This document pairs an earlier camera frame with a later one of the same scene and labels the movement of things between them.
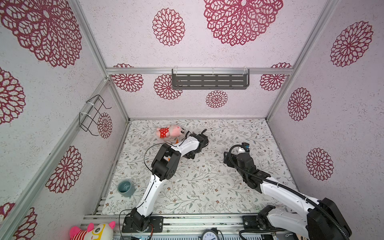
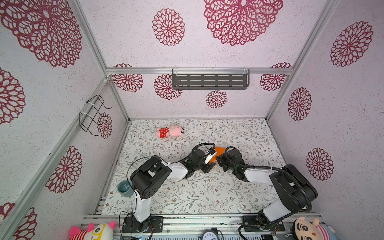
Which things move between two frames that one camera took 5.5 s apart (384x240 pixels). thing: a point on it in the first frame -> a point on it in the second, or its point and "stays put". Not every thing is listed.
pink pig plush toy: x=173 y=131 stays put
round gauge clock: x=211 y=234 stays put
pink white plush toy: x=100 y=231 stays put
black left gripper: x=191 y=156 -> x=206 y=169
